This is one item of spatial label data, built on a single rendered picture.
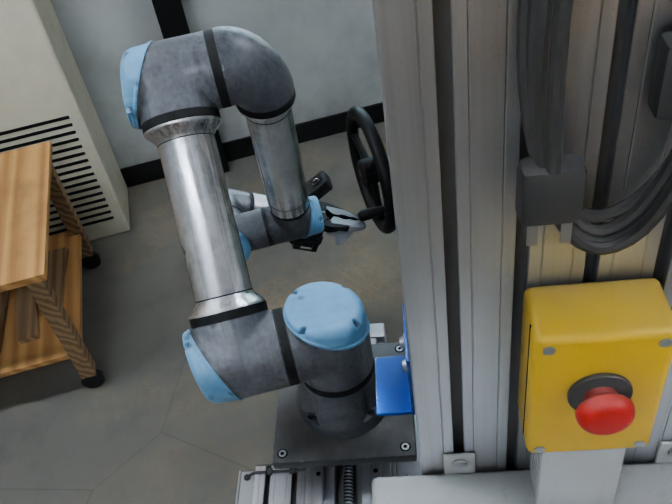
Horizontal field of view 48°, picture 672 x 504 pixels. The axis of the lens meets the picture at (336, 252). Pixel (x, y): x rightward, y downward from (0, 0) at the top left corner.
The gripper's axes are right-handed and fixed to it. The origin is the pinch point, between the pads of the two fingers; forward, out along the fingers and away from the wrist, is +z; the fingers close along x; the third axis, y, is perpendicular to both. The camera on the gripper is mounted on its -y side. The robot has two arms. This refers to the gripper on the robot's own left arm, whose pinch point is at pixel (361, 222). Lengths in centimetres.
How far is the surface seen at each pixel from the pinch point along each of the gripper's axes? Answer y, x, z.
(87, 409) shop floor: 108, -37, -41
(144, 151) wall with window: 78, -146, -28
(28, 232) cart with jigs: 60, -58, -65
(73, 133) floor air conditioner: 58, -114, -56
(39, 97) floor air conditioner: 47, -113, -69
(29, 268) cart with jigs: 60, -42, -63
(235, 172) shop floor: 75, -138, 8
